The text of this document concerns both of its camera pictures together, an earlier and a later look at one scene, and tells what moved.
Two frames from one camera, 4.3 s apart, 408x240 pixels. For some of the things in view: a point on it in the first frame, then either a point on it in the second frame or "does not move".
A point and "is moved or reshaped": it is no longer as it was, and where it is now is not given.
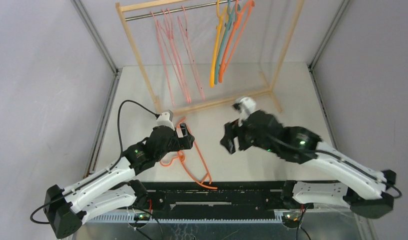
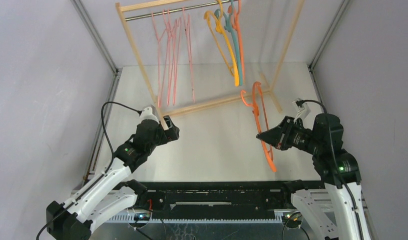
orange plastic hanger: [224, 64] is moved or reshaped
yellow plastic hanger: [220, 29] is moved or reshaped
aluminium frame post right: [343, 5] does not move
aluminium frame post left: [97, 34] does not move
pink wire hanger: [170, 35] is moved or reshaped
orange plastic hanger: [185, 169] to [269, 153]
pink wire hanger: [167, 36] to [169, 30]
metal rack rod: [127, 18] does not move
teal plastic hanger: [227, 26] to [227, 22]
